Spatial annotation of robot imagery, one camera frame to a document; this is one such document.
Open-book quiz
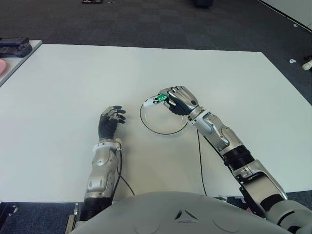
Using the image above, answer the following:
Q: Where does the white background table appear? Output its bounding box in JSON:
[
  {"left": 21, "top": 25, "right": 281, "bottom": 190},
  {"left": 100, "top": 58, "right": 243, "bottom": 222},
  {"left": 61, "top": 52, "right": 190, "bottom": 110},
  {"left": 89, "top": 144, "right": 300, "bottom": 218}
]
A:
[{"left": 257, "top": 0, "right": 312, "bottom": 31}]

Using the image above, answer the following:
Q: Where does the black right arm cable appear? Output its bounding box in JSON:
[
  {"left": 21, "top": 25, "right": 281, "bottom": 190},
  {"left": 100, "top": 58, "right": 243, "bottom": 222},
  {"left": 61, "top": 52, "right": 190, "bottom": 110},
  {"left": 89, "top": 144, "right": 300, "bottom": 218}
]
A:
[{"left": 196, "top": 128, "right": 208, "bottom": 196}]

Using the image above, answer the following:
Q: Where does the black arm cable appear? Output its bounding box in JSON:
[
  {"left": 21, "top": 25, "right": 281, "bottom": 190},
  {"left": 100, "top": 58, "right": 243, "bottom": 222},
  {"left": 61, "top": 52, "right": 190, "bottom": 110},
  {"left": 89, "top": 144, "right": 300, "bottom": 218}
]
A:
[
  {"left": 116, "top": 148, "right": 136, "bottom": 195},
  {"left": 196, "top": 128, "right": 208, "bottom": 196}
]

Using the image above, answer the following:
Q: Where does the grey robot torso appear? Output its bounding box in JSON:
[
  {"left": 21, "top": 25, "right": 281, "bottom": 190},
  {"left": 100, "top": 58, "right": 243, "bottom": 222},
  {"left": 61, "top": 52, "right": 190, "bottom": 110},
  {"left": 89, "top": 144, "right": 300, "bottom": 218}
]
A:
[{"left": 69, "top": 191, "right": 293, "bottom": 234}]

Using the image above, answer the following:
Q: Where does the metal robot stand rail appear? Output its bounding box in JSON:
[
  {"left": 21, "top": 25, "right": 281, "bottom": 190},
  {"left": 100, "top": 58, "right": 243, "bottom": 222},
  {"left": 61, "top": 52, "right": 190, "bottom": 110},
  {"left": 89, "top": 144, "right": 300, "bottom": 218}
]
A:
[{"left": 65, "top": 203, "right": 80, "bottom": 234}]

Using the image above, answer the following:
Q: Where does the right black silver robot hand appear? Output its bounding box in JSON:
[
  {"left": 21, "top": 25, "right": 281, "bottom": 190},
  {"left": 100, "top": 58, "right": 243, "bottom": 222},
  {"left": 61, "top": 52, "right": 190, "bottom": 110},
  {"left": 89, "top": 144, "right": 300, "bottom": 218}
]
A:
[{"left": 158, "top": 85, "right": 201, "bottom": 116}]

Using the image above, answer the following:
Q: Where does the green white toothpaste tube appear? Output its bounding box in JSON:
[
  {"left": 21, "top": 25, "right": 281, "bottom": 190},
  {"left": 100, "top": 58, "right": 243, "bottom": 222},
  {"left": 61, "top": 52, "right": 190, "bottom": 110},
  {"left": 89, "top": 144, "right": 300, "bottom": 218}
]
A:
[{"left": 143, "top": 94, "right": 169, "bottom": 108}]

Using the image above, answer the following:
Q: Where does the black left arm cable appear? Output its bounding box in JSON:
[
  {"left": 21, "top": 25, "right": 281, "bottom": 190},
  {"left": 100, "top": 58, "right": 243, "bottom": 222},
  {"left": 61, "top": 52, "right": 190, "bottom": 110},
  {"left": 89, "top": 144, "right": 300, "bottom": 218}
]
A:
[{"left": 116, "top": 148, "right": 136, "bottom": 195}]

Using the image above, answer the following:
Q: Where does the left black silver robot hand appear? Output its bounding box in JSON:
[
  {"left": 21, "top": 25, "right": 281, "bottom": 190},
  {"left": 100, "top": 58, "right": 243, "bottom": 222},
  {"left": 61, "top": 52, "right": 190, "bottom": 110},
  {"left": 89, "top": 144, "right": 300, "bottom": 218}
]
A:
[{"left": 97, "top": 105, "right": 127, "bottom": 142}]

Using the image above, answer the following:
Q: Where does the white side table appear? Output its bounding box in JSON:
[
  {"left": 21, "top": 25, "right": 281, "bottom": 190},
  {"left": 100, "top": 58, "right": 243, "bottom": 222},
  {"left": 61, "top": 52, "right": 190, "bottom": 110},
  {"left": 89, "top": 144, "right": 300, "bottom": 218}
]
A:
[{"left": 0, "top": 40, "right": 42, "bottom": 87}]

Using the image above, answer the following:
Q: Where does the metal table frame part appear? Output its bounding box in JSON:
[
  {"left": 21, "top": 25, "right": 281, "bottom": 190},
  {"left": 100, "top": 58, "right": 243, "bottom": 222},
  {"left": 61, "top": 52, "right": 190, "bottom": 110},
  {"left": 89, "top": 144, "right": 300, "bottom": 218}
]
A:
[{"left": 0, "top": 201, "right": 19, "bottom": 221}]

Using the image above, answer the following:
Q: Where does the white plate with black rim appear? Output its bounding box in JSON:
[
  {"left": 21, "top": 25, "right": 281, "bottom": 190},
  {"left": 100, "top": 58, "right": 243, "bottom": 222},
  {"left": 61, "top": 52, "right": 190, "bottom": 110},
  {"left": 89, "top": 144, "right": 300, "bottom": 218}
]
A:
[{"left": 139, "top": 96, "right": 188, "bottom": 136}]

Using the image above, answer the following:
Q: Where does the dark game controller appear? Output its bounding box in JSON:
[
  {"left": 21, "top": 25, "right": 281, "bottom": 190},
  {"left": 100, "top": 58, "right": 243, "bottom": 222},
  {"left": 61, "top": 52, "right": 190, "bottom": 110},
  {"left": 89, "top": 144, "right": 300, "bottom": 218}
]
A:
[
  {"left": 0, "top": 43, "right": 33, "bottom": 59},
  {"left": 0, "top": 36, "right": 29, "bottom": 47}
]

